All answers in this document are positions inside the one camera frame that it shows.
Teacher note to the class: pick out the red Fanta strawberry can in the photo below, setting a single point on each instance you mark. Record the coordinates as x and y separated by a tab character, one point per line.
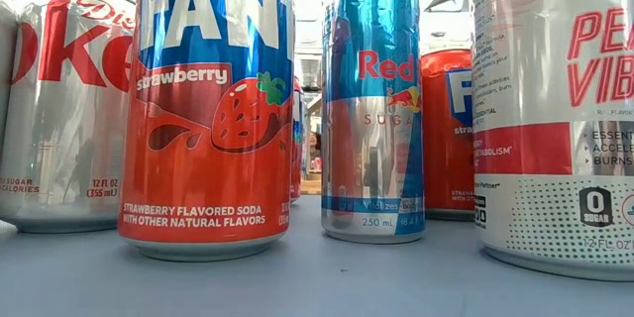
446	158
208	158
296	168

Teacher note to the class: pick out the blue silver Red Bull can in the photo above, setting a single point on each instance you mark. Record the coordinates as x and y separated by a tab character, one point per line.
371	134

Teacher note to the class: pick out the black-lidded white Celsius can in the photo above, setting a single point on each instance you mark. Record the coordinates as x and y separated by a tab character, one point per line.
545	158

